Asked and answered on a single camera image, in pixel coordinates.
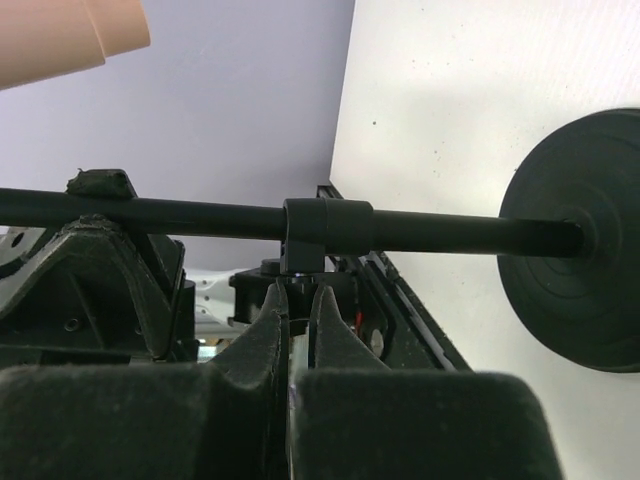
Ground black microphone stand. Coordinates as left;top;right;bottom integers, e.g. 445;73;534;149
1;108;639;373

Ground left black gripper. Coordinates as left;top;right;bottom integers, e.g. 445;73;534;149
0;168;199;369

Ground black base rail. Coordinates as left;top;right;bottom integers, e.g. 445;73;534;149
323;250;471;372

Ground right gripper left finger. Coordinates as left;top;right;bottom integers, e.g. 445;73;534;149
1;283;289;479

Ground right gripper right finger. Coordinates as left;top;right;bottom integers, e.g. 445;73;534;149
292;286;563;479

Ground pink microphone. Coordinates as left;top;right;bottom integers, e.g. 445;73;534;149
1;0;151;90

